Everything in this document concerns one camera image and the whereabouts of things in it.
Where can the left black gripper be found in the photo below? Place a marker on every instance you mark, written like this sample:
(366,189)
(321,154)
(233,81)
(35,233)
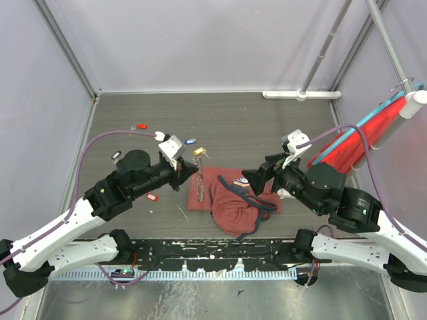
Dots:
(184,170)

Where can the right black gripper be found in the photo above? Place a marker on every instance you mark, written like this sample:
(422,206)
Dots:
(255,177)

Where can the key with yellow tag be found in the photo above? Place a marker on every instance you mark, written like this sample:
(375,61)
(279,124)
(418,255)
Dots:
(200,151)

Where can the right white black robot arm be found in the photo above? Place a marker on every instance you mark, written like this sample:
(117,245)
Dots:
(323,191)

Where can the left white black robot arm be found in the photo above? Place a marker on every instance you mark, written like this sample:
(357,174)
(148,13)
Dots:
(30,262)

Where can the key with blue tag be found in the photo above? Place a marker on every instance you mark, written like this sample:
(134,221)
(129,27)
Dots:
(190,141)

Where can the dark red shirt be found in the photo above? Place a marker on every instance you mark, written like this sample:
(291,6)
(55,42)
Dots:
(232,204)

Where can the key with red tag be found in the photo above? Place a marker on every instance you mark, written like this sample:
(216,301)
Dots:
(152,197)
(139,126)

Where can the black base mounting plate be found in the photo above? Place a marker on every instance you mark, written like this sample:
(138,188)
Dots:
(213,255)

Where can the white grey clothes rack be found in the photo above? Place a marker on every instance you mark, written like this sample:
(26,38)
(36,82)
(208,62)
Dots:
(363,72)

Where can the teal clothes hanger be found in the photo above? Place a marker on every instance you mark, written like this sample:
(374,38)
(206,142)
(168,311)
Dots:
(346,149)

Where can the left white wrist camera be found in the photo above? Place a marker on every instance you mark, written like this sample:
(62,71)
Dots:
(170,147)

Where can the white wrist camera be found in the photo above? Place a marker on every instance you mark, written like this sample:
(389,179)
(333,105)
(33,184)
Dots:
(294,144)
(170,147)

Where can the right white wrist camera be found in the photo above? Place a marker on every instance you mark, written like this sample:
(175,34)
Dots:
(294,144)

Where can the slotted cable duct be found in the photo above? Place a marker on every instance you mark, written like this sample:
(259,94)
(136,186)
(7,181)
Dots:
(238,274)

